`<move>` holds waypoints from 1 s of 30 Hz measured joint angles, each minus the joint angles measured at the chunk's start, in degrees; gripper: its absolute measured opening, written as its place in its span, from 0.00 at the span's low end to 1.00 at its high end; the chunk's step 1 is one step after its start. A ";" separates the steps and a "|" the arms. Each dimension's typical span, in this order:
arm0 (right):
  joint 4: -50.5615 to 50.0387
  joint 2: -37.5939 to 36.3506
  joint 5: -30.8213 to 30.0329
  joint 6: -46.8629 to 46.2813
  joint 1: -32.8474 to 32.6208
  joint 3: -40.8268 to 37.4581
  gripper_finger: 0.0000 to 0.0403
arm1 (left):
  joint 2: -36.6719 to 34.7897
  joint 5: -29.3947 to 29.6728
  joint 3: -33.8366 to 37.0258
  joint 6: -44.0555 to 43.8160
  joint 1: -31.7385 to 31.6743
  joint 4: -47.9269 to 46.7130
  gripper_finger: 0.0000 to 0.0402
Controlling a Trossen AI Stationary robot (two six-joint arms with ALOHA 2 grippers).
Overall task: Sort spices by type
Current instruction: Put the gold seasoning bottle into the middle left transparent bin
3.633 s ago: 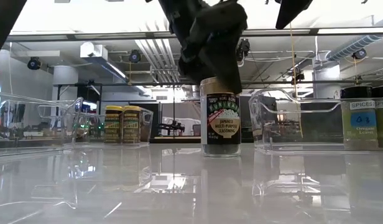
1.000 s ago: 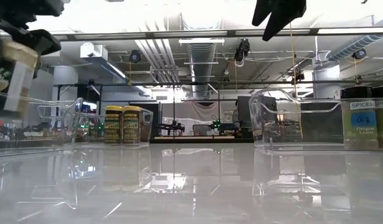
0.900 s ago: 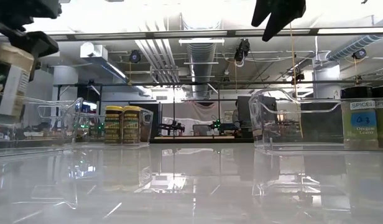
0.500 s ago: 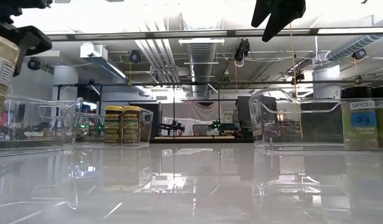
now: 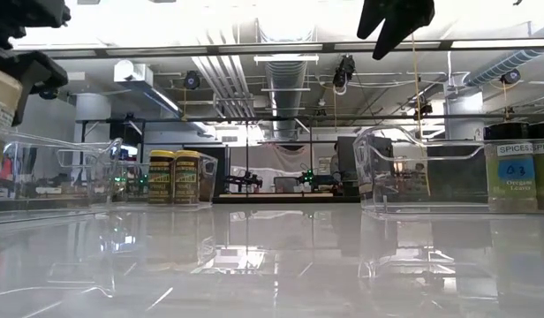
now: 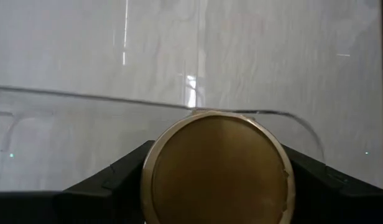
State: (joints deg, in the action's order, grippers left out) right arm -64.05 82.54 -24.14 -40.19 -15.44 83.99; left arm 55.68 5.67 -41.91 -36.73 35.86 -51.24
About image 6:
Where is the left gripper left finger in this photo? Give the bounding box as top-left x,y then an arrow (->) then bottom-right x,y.
65,139 -> 155,224

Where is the clear plastic bin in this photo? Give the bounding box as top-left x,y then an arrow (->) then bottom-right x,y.
0,84 -> 326,191

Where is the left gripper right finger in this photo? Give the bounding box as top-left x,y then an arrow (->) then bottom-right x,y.
281,144 -> 351,224

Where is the tan lid seasoning jar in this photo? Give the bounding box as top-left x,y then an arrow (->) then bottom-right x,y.
141,110 -> 295,224

